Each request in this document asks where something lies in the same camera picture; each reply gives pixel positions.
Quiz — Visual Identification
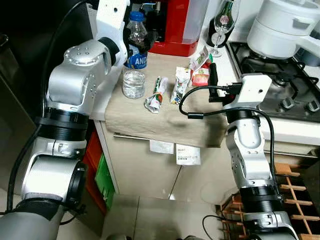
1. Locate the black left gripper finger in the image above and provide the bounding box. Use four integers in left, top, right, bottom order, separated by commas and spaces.
131, 30, 159, 54

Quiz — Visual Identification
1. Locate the clear blue-capped water bottle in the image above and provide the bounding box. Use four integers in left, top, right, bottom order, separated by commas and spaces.
122, 11, 150, 100

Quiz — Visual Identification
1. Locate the red snack packet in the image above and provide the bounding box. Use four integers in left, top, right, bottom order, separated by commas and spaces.
191, 67, 211, 87

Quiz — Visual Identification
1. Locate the white green snack packet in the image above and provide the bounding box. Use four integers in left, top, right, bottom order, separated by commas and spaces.
189, 46, 215, 71

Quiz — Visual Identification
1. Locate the red coffee machine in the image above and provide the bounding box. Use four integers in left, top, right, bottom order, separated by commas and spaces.
131, 0, 210, 57

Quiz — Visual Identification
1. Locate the white patterned snack packet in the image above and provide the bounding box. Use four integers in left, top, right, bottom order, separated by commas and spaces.
170, 67, 192, 105

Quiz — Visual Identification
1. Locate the dark green glass bottle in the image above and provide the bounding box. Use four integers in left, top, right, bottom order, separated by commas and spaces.
206, 0, 235, 49

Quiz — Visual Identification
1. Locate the clear wine glass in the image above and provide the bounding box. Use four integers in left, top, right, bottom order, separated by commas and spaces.
209, 0, 236, 58

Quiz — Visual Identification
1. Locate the steel gas stove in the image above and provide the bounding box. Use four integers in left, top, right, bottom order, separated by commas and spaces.
226, 41, 320, 122

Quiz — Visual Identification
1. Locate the crumpled white snack wrapper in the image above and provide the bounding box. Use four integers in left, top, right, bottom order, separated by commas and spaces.
144, 76, 171, 114

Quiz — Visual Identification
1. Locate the large white printed label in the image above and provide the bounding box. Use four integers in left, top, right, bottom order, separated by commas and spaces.
175, 144, 202, 166

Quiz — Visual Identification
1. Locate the silver stove knob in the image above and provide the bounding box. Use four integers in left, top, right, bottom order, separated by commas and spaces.
281, 97, 296, 111
306, 100, 320, 113

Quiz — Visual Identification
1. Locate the beige woven cloth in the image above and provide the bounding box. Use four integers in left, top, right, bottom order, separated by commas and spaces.
103, 51, 237, 149

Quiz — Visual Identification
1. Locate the small white label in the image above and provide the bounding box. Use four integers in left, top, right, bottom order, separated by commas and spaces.
149, 140, 175, 155

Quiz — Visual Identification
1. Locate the white lidded cooker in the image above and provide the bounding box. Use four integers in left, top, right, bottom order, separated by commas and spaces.
246, 0, 320, 61

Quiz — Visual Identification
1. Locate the red plastic crate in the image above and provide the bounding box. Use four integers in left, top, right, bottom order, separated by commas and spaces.
81, 127, 104, 213

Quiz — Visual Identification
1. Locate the wooden slatted rack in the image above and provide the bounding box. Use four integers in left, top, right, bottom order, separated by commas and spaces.
219, 161, 320, 240

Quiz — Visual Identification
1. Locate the green plastic crate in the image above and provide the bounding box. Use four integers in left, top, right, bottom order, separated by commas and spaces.
94, 154, 117, 210

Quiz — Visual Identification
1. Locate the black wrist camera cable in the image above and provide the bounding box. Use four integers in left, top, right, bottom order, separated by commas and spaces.
178, 84, 277, 183

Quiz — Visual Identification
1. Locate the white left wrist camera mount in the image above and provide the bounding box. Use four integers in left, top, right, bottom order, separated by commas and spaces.
95, 0, 132, 51

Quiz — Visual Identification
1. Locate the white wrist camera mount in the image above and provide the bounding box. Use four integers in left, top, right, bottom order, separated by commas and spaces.
95, 0, 132, 51
223, 74, 273, 112

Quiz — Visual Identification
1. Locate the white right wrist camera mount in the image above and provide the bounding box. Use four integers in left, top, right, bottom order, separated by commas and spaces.
223, 74, 273, 112

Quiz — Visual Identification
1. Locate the metal cabinet handle bar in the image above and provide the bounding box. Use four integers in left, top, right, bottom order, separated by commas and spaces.
112, 131, 320, 160

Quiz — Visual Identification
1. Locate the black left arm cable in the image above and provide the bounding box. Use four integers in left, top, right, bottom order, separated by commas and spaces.
6, 0, 91, 201

